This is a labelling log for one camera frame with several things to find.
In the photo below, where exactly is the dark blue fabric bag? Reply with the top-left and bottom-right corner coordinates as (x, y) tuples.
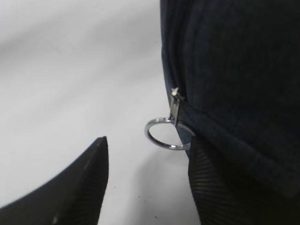
(160, 0), (300, 198)

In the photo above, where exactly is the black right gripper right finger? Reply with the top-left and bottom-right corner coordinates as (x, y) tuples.
(188, 137), (300, 225)

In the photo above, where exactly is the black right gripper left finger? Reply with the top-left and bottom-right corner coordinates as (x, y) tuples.
(0, 137), (109, 225)

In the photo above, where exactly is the silver zipper pull ring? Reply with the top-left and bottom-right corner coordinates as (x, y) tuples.
(144, 87), (196, 150)

